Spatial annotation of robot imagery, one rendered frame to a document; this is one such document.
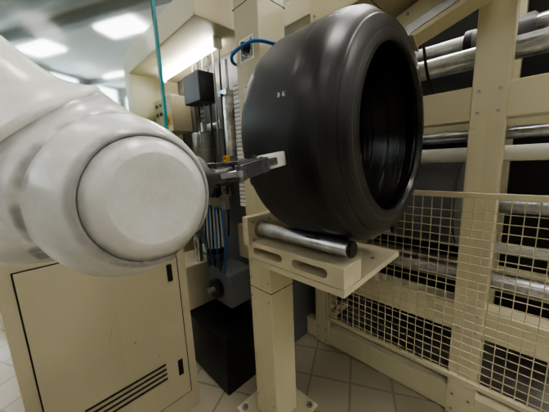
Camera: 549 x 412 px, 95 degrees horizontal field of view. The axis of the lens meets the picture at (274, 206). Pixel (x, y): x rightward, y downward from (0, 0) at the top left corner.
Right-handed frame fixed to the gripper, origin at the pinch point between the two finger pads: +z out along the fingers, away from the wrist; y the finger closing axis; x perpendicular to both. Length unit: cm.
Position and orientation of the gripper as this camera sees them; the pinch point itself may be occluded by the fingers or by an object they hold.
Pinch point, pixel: (271, 160)
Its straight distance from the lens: 53.4
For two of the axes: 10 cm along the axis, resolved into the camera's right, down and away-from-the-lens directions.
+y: -7.1, -0.9, 7.0
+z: 6.9, -2.9, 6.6
